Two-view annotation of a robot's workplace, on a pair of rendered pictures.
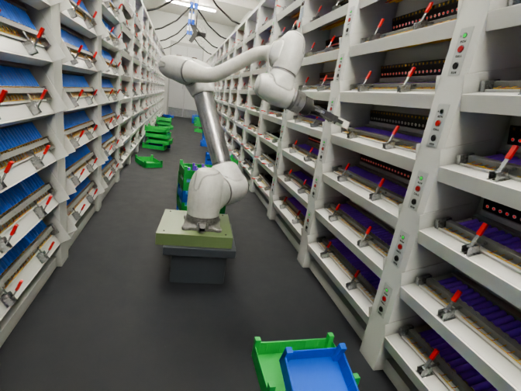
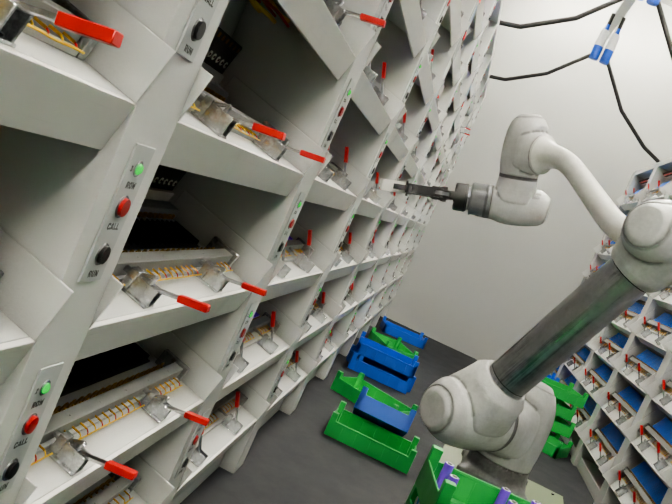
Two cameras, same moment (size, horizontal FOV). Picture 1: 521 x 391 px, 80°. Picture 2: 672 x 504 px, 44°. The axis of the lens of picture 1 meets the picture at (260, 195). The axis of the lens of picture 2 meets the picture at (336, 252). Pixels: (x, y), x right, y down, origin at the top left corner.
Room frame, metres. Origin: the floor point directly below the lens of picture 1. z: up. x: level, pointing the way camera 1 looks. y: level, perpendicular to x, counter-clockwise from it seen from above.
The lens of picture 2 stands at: (3.52, 0.55, 0.76)
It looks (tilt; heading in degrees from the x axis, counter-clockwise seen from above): 4 degrees down; 204
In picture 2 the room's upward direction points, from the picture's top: 24 degrees clockwise
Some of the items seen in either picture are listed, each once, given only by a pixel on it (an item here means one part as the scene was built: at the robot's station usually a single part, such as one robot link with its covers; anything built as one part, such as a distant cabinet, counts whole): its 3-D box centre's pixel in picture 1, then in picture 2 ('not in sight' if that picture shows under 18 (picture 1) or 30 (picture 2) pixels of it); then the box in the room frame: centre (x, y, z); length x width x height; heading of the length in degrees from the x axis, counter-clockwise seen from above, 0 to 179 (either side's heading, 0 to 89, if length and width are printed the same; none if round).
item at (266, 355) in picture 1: (302, 365); (373, 435); (0.84, -0.23, 0.04); 0.30 x 0.20 x 0.08; 106
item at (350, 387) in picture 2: not in sight; (374, 397); (0.31, -0.44, 0.04); 0.30 x 0.20 x 0.08; 82
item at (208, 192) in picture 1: (206, 191); (517, 418); (1.41, 0.25, 0.41); 0.18 x 0.16 x 0.22; 153
